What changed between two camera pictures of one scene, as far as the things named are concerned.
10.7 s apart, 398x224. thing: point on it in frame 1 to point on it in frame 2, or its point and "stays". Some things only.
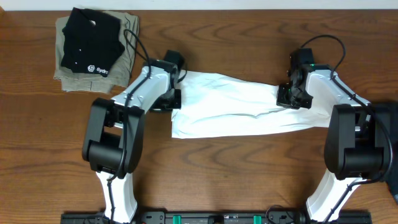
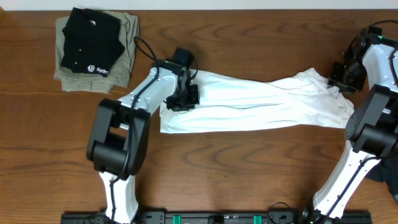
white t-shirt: x=210 y=104 stays
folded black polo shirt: x=91 y=42 stays
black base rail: x=214 y=217 stays
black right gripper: x=282 y=100 to x=334 y=79
